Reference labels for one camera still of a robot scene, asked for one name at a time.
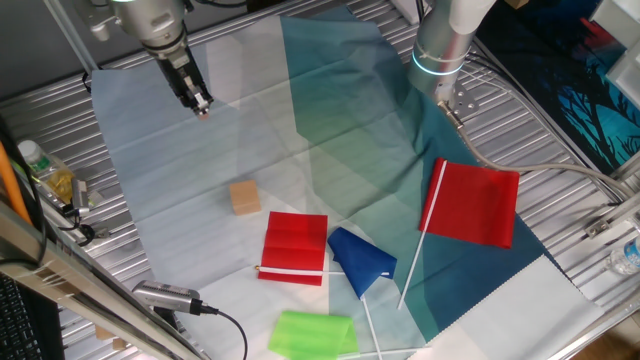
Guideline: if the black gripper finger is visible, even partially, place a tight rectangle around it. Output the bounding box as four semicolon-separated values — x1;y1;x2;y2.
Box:
180;92;200;119
189;85;214;121

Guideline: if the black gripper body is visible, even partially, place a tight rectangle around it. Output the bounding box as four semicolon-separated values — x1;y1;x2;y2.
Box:
155;48;209;109

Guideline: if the small wooden block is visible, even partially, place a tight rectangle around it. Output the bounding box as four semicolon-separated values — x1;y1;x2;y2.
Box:
229;179;263;217

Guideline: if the blue green gradient cloth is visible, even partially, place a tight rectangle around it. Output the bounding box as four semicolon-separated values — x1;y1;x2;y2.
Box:
91;4;606;360

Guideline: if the thin aluminium pole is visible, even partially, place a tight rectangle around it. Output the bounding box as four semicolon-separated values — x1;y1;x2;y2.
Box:
42;0;99;76

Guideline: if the yellow liquid plastic bottle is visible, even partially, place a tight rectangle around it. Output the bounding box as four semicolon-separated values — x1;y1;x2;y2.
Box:
17;139;76;204

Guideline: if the small red flag gold tip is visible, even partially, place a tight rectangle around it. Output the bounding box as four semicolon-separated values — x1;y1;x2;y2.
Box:
255;211;391;287

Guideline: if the orange tube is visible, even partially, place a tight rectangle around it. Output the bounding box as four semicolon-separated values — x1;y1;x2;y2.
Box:
0;139;32;226

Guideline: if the blue flag white stick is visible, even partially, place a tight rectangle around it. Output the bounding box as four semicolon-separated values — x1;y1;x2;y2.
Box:
327;227;398;360

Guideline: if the green flag white stick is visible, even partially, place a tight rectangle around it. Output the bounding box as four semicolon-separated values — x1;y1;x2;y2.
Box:
267;310;431;360

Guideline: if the black keyboard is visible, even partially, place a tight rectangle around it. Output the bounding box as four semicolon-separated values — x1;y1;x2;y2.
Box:
0;272;44;360

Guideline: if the large red flag white stick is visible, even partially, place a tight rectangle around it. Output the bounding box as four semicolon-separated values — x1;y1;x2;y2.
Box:
397;157;521;311

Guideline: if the dark blue tree poster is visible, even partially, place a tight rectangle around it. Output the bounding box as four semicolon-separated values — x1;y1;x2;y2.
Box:
474;0;640;176

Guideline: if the white box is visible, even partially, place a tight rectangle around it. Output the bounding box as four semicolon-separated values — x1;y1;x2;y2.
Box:
589;0;640;111

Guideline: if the clear water bottle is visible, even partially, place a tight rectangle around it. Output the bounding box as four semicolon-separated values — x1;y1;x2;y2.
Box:
604;234;640;276

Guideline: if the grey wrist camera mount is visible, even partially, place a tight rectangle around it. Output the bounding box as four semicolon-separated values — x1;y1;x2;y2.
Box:
74;0;120;42

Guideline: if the silver ribbed camera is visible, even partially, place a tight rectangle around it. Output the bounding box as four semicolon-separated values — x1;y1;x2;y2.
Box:
131;279;204;316

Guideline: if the thick black cable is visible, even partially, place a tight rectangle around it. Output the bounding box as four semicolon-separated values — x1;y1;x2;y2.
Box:
0;114;49;266

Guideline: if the black camera cable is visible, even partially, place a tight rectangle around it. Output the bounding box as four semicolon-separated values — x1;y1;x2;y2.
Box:
198;301;250;360

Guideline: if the aluminium frame beam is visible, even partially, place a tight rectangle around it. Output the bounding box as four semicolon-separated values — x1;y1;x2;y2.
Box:
0;199;201;360

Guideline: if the grey robot hose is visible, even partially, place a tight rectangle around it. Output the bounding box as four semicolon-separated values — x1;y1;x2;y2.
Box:
437;99;634;199

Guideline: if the aluminium profile bracket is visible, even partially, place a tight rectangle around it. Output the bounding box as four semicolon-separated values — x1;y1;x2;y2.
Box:
584;189;640;239

